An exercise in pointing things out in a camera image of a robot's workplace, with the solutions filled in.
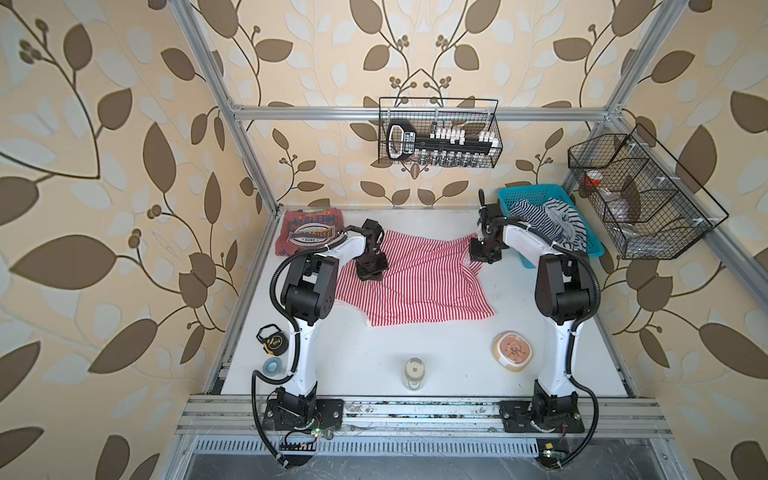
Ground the striped red white tank top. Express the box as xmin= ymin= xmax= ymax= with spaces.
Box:
xmin=336 ymin=231 xmax=494 ymax=327

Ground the black wire basket right wall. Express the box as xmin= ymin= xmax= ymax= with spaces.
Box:
xmin=568 ymin=124 xmax=729 ymax=260

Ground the blue tape roll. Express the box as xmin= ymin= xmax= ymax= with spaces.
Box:
xmin=262 ymin=357 xmax=282 ymax=377

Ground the beige round container pink lid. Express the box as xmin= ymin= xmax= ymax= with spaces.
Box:
xmin=491 ymin=331 xmax=533 ymax=372

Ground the black wire basket wall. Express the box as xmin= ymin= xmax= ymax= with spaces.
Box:
xmin=568 ymin=124 xmax=729 ymax=260
xmin=378 ymin=96 xmax=503 ymax=169

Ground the teal plastic basket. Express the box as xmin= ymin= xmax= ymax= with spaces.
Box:
xmin=498 ymin=184 xmax=604 ymax=258

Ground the navy white striped tank top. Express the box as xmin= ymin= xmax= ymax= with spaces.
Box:
xmin=509 ymin=199 xmax=588 ymax=252

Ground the black wire basket back wall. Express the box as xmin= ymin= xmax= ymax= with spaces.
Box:
xmin=378 ymin=96 xmax=503 ymax=169

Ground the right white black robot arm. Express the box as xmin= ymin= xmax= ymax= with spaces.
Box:
xmin=469 ymin=191 xmax=601 ymax=470

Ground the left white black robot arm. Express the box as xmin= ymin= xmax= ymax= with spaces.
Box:
xmin=252 ymin=219 xmax=388 ymax=432

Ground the small clear jar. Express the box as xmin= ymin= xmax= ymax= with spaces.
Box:
xmin=403 ymin=357 xmax=426 ymax=391

